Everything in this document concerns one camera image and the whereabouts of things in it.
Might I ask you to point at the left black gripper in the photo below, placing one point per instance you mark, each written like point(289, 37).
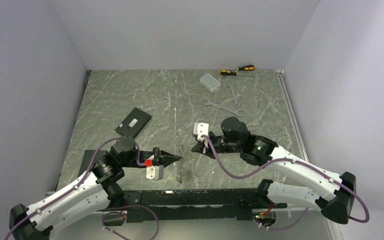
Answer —
point(164, 157)

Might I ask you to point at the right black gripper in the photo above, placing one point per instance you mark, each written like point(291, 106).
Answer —
point(200, 147)

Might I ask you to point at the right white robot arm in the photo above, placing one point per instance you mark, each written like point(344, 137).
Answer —
point(330, 193)

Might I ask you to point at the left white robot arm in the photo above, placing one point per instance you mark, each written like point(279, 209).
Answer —
point(94, 190)

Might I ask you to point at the large silver open-end wrench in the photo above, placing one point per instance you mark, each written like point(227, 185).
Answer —
point(236, 111)

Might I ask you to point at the black flat device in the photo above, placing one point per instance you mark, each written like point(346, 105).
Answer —
point(134, 123)

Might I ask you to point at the small silver open-end wrench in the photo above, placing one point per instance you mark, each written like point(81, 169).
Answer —
point(234, 95)

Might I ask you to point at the near yellow-black screwdriver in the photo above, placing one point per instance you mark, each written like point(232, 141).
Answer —
point(225, 72)

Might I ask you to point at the yellow-black screwdriver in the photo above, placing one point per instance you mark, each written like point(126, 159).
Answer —
point(225, 72)
point(245, 68)

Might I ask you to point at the far yellow-black screwdriver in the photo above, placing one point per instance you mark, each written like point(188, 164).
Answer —
point(245, 68)

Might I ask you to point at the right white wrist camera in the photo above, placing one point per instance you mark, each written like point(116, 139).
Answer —
point(200, 129)

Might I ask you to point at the white rectangular network switch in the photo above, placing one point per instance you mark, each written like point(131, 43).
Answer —
point(210, 82)

